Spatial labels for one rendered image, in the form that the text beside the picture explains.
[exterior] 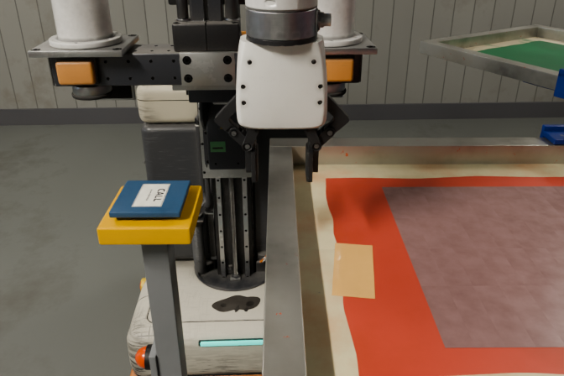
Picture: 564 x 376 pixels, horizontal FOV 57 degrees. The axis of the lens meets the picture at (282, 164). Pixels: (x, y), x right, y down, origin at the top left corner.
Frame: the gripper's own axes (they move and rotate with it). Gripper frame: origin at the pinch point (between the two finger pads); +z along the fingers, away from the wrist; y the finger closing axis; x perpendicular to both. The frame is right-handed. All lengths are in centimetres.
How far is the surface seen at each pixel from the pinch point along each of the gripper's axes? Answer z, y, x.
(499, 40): 13, -76, -124
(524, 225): 11.9, -33.5, -4.9
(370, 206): 11.9, -13.1, -10.1
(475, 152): 9.9, -33.2, -24.8
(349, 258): 11.7, -8.4, 2.7
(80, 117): 106, 145, -296
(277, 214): 8.3, 0.6, -2.2
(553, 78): 10, -68, -70
